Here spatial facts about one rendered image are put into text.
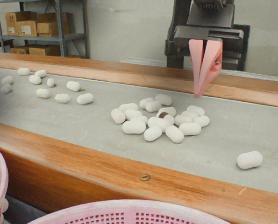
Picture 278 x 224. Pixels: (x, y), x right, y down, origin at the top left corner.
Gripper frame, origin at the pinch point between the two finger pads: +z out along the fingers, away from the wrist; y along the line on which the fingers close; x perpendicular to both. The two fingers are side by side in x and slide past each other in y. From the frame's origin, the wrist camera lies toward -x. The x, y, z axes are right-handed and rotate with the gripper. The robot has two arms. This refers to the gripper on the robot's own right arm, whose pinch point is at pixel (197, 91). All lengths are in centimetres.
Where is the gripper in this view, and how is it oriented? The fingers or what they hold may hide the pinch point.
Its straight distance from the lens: 35.9
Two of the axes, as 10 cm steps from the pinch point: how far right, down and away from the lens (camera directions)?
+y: 9.2, 1.6, -3.6
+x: 2.6, 4.4, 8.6
